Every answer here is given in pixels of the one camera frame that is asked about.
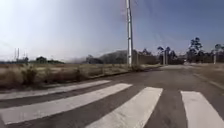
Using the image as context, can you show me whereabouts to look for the distant hill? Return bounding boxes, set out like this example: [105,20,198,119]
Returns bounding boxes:
[71,49,139,65]

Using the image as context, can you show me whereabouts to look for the tall pale pole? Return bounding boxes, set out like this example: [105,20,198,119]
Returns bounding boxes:
[125,0,135,68]

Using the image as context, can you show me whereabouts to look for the white zebra crossing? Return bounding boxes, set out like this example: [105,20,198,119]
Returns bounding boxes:
[0,79,224,128]

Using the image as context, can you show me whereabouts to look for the grey asphalt road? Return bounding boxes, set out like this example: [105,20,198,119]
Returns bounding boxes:
[0,64,224,128]

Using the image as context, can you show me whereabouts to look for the dry grass verge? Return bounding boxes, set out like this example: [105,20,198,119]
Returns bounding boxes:
[0,62,164,90]

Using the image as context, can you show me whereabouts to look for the distant trees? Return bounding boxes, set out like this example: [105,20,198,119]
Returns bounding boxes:
[19,55,66,65]

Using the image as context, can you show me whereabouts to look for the row of trees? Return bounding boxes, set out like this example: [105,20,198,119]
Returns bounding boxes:
[138,36,224,65]

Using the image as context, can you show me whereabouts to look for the thin distant pole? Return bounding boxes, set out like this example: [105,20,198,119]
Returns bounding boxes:
[16,47,20,63]

